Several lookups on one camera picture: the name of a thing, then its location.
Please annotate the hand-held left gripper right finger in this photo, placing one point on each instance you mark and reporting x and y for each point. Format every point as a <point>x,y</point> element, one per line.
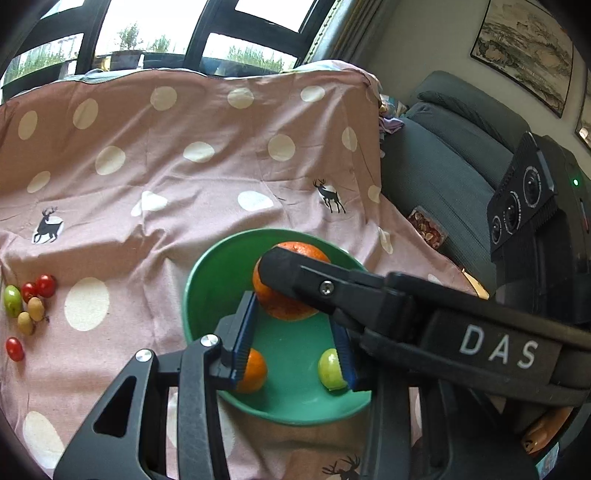
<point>344,360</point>

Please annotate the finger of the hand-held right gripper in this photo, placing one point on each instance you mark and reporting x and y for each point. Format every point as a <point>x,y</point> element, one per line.
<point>314,281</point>

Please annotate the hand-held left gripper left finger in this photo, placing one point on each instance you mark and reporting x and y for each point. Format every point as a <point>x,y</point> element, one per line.
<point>242,341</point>

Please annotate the yellow-green oval fruit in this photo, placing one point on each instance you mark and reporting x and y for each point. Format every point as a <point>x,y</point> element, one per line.
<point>328,369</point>

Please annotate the orange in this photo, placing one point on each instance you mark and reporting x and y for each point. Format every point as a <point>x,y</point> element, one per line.
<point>281,307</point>
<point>256,371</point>

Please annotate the green bowl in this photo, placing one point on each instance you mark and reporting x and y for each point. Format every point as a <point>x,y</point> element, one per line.
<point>295,397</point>

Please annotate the red cherry tomato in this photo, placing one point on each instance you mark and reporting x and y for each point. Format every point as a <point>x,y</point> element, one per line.
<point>14,348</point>
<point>46,285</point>
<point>29,291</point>

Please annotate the green oval fruit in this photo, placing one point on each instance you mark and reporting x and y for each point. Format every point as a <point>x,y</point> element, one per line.
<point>13,300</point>

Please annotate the person's right hand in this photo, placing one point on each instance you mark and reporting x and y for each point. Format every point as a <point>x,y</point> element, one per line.
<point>545,431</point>

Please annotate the clear snack packet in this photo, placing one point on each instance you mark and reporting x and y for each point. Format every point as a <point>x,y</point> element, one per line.
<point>427,228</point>

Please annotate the pink polka dot blanket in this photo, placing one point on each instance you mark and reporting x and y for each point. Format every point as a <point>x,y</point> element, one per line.
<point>184,194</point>

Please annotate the grey sofa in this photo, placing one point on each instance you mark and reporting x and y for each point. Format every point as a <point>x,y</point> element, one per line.
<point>438,166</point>

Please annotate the crumpled pale cloth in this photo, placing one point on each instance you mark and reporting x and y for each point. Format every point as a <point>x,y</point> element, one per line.
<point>391,117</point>

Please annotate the framed landscape painting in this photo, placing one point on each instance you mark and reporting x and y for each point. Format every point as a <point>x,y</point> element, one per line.
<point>521,50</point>

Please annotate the black framed window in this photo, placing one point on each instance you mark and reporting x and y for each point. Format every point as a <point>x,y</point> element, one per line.
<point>138,27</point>

